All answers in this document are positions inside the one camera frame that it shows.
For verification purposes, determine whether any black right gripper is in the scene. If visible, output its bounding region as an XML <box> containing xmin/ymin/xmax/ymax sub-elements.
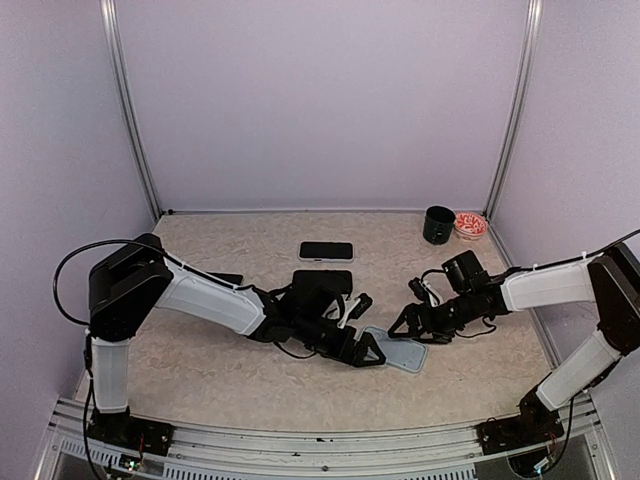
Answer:
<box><xmin>388</xmin><ymin>290</ymin><xmax>477</xmax><ymax>343</ymax></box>

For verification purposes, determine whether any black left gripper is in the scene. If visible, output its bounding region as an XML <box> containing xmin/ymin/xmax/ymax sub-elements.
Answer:
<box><xmin>293</xmin><ymin>312</ymin><xmax>386</xmax><ymax>367</ymax></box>

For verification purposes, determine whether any light blue phone case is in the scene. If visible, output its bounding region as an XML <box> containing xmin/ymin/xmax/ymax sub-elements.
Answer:
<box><xmin>363</xmin><ymin>326</ymin><xmax>428</xmax><ymax>374</ymax></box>

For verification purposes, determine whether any black phone case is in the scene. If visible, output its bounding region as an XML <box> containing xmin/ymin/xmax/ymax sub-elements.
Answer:
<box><xmin>292</xmin><ymin>270</ymin><xmax>353</xmax><ymax>301</ymax></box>

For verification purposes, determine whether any green edged smartphone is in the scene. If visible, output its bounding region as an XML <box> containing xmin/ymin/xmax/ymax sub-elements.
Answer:
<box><xmin>292</xmin><ymin>270</ymin><xmax>353</xmax><ymax>296</ymax></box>

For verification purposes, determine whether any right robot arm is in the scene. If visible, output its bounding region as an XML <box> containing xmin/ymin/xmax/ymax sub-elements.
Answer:
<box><xmin>388</xmin><ymin>240</ymin><xmax>639</xmax><ymax>444</ymax></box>

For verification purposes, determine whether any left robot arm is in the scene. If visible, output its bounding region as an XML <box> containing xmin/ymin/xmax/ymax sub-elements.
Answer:
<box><xmin>88</xmin><ymin>233</ymin><xmax>386</xmax><ymax>445</ymax></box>

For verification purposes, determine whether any dark green mug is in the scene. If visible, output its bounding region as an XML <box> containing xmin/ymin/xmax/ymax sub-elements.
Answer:
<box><xmin>423</xmin><ymin>205</ymin><xmax>456</xmax><ymax>245</ymax></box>

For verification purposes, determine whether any red white patterned bowl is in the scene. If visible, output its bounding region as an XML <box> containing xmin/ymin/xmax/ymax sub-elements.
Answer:
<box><xmin>454</xmin><ymin>212</ymin><xmax>489</xmax><ymax>241</ymax></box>

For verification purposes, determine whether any silver edged black smartphone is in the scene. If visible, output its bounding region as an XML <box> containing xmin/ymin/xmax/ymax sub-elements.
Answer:
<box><xmin>205</xmin><ymin>272</ymin><xmax>244</xmax><ymax>289</ymax></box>

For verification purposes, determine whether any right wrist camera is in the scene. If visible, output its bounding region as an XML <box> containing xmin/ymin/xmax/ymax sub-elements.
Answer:
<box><xmin>408</xmin><ymin>277</ymin><xmax>442</xmax><ymax>307</ymax></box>

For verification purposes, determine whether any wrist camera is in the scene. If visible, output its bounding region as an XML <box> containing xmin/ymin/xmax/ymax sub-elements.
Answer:
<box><xmin>337</xmin><ymin>293</ymin><xmax>373</xmax><ymax>329</ymax></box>
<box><xmin>408</xmin><ymin>277</ymin><xmax>442</xmax><ymax>307</ymax></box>

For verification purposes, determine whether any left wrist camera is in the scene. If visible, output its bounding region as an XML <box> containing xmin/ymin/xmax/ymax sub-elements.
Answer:
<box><xmin>337</xmin><ymin>293</ymin><xmax>373</xmax><ymax>329</ymax></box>

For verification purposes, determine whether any front aluminium rail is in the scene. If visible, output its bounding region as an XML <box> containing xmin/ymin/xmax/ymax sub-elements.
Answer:
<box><xmin>34</xmin><ymin>394</ymin><xmax>614</xmax><ymax>480</ymax></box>

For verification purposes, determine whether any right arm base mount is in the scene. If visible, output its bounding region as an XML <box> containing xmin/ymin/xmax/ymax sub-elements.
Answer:
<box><xmin>475</xmin><ymin>396</ymin><xmax>565</xmax><ymax>455</ymax></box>

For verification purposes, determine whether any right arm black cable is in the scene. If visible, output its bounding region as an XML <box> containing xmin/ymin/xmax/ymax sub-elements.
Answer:
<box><xmin>504</xmin><ymin>228</ymin><xmax>640</xmax><ymax>276</ymax></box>

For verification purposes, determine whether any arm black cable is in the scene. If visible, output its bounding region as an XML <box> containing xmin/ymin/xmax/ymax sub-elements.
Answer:
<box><xmin>52</xmin><ymin>239</ymin><xmax>166</xmax><ymax>326</ymax></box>
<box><xmin>504</xmin><ymin>228</ymin><xmax>640</xmax><ymax>276</ymax></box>

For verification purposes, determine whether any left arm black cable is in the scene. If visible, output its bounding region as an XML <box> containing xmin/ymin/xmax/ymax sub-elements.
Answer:
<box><xmin>52</xmin><ymin>239</ymin><xmax>166</xmax><ymax>326</ymax></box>

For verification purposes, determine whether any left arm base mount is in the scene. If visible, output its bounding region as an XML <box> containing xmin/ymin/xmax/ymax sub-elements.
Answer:
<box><xmin>87</xmin><ymin>409</ymin><xmax>174</xmax><ymax>457</ymax></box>

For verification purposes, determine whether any right aluminium frame post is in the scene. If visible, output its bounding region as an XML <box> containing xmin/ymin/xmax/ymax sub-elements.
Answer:
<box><xmin>483</xmin><ymin>0</ymin><xmax>543</xmax><ymax>222</ymax></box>

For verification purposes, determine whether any aluminium frame post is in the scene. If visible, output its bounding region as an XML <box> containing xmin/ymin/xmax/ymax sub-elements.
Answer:
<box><xmin>483</xmin><ymin>0</ymin><xmax>543</xmax><ymax>222</ymax></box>
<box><xmin>99</xmin><ymin>0</ymin><xmax>163</xmax><ymax>222</ymax></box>

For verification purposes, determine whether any left aluminium frame post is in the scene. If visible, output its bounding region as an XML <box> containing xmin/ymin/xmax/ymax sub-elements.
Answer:
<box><xmin>99</xmin><ymin>0</ymin><xmax>163</xmax><ymax>222</ymax></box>

